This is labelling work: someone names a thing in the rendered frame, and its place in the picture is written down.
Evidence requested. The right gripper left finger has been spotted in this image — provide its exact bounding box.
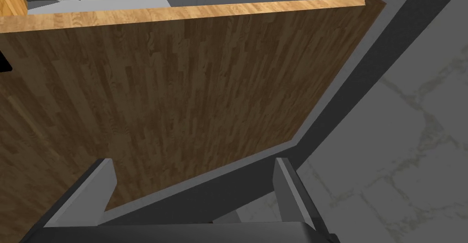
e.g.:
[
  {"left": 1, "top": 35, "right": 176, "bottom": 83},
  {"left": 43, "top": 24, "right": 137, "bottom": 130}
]
[{"left": 36, "top": 158, "right": 117, "bottom": 228}]

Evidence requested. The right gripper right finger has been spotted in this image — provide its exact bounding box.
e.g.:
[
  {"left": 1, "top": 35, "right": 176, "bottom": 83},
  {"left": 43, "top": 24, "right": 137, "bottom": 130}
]
[{"left": 272, "top": 157, "right": 331, "bottom": 235}]

